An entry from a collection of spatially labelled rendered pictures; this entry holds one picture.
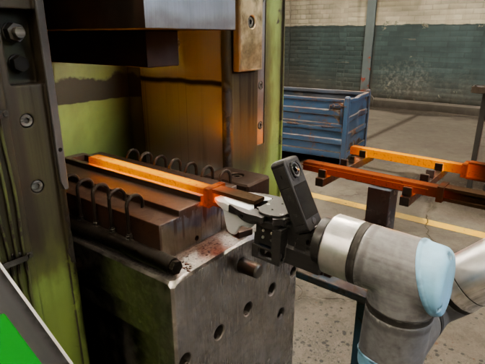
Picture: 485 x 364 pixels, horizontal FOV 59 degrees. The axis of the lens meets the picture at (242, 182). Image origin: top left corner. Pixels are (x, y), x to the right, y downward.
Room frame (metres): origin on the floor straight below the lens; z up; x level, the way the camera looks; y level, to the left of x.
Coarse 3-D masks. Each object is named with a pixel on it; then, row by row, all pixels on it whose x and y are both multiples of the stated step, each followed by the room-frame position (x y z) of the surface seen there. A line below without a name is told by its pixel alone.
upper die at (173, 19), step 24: (48, 0) 0.75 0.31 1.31; (72, 0) 0.71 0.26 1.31; (96, 0) 0.67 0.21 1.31; (120, 0) 0.64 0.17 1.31; (144, 0) 0.61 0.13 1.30; (168, 0) 0.65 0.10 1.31; (192, 0) 0.69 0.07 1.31; (216, 0) 0.73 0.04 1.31; (48, 24) 0.75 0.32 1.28; (72, 24) 0.71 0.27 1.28; (96, 24) 0.68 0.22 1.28; (120, 24) 0.64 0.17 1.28; (144, 24) 0.61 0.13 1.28; (168, 24) 0.65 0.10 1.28; (192, 24) 0.69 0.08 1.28; (216, 24) 0.73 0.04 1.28
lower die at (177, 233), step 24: (72, 168) 0.89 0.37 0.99; (96, 168) 0.87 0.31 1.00; (72, 192) 0.76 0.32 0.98; (96, 192) 0.76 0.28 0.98; (120, 192) 0.74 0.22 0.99; (144, 192) 0.74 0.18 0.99; (168, 192) 0.74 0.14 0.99; (192, 192) 0.71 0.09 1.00; (120, 216) 0.67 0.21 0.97; (144, 216) 0.65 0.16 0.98; (168, 216) 0.65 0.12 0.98; (192, 216) 0.67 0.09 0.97; (216, 216) 0.72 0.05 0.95; (144, 240) 0.63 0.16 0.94; (168, 240) 0.63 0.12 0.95; (192, 240) 0.67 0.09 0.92
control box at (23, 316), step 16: (0, 272) 0.33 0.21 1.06; (0, 288) 0.32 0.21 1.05; (16, 288) 0.33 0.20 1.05; (0, 304) 0.31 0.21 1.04; (16, 304) 0.32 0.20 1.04; (16, 320) 0.31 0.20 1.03; (32, 320) 0.33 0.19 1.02; (32, 336) 0.31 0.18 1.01; (48, 336) 0.33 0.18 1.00; (48, 352) 0.32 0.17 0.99; (64, 352) 0.33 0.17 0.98
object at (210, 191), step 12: (96, 156) 0.91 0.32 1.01; (120, 168) 0.84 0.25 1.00; (132, 168) 0.82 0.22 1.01; (144, 168) 0.82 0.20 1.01; (156, 180) 0.78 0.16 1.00; (168, 180) 0.76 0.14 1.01; (180, 180) 0.75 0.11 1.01; (192, 180) 0.75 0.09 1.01; (204, 192) 0.69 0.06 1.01; (216, 192) 0.69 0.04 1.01; (228, 192) 0.68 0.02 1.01; (240, 192) 0.68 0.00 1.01; (204, 204) 0.69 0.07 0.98; (216, 204) 0.69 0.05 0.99
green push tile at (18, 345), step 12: (0, 324) 0.29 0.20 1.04; (12, 324) 0.30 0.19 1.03; (0, 336) 0.29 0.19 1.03; (12, 336) 0.29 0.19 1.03; (0, 348) 0.28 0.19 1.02; (12, 348) 0.29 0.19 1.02; (24, 348) 0.29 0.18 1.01; (0, 360) 0.27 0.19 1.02; (12, 360) 0.28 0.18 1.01; (24, 360) 0.29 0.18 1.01; (36, 360) 0.30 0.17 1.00
